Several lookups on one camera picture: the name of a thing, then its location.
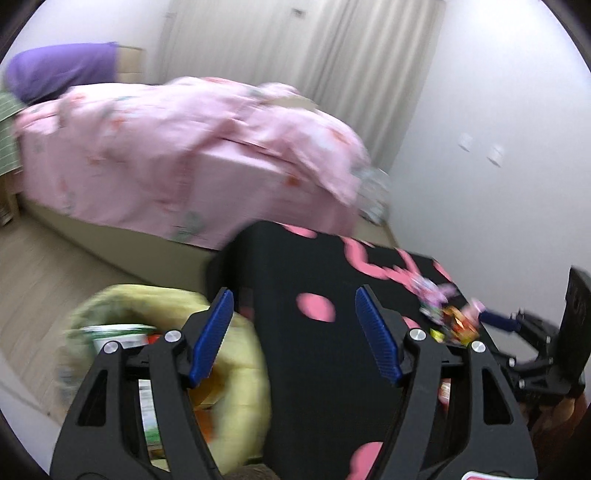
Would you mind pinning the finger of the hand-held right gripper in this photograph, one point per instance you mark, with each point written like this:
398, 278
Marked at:
501, 321
531, 374

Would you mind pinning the green checkered cloth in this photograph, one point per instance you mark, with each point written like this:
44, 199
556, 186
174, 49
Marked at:
8, 134

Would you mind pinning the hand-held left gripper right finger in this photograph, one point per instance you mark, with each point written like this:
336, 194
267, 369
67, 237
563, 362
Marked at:
376, 337

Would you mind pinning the pink floral duvet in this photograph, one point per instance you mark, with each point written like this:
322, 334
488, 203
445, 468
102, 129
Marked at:
184, 134

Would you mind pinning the white pleated curtain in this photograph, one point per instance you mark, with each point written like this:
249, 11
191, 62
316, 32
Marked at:
300, 55

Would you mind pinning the white plastic bag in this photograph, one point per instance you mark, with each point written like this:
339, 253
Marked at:
375, 194

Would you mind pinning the yellow red snack wrapper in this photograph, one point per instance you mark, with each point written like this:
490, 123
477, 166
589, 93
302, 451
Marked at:
457, 327

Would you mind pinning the pink purple wrapper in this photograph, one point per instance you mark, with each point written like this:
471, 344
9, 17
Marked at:
434, 297

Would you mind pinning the yellow plastic trash bag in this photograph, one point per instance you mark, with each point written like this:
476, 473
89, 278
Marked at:
244, 369

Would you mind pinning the person's right hand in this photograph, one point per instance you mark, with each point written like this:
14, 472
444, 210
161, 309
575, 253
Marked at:
556, 415

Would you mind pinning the beige pillow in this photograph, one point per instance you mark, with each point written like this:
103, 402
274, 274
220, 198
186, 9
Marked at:
291, 98

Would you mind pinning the purple pillow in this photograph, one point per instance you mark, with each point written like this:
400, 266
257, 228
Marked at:
60, 69

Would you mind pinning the white green container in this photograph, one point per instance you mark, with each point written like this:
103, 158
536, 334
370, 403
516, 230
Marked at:
117, 336

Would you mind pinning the black pink-print tablecloth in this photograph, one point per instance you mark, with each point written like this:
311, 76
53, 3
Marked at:
314, 369

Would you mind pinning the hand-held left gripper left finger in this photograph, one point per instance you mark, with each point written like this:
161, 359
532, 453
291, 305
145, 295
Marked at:
210, 337

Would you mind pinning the bed with pink sheet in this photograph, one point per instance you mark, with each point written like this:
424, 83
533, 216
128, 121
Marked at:
152, 198

